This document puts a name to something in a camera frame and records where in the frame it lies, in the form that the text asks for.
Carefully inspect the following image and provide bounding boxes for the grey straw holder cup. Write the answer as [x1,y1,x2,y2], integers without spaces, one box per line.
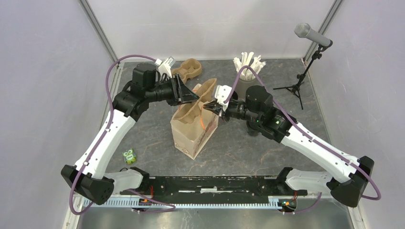
[235,78,258,100]

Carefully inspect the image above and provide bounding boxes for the black microphone tripod stand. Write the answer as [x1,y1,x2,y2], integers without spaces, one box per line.
[273,44,327,110]

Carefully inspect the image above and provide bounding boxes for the grey microphone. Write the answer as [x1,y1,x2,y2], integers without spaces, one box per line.
[294,23,333,47]

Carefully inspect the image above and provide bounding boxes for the cardboard two-cup carrier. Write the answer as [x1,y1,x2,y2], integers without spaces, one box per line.
[172,78,217,124]

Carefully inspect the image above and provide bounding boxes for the brown paper bag orange handles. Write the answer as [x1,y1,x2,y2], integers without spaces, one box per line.
[170,83,218,159]

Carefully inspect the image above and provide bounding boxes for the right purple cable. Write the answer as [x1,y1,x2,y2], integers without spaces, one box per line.
[224,65,382,216]

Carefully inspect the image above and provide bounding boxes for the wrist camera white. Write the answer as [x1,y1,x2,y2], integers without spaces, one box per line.
[213,85,232,108]
[154,56,176,80]

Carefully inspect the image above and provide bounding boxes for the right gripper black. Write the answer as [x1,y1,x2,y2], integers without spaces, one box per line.
[203,99,262,123]

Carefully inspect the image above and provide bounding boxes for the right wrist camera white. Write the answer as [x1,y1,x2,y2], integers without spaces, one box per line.
[213,85,232,108]

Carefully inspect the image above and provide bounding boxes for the purple cable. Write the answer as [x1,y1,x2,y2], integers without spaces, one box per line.
[224,65,382,216]
[69,54,176,216]

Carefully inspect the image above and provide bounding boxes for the small green toy box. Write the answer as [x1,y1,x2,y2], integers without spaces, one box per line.
[122,148,137,165]

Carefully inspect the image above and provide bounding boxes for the white toothed cable rail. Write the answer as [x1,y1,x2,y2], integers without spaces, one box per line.
[95,198,295,210]

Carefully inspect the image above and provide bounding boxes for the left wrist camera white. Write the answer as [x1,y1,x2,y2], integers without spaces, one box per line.
[154,56,176,80]

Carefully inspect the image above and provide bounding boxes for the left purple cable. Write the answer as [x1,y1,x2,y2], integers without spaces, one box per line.
[69,54,176,216]

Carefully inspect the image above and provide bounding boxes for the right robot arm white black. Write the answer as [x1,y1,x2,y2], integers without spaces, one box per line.
[203,85,374,208]

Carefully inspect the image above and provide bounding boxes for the white wrapped straws bundle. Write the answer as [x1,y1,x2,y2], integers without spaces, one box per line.
[233,52,266,81]

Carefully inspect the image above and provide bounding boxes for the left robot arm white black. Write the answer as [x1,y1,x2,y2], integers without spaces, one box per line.
[61,63,199,205]

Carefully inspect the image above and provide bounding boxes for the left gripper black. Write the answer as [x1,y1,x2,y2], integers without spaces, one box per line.
[146,73,200,106]

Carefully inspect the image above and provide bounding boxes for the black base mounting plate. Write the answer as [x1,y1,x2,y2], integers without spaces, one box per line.
[135,176,308,204]

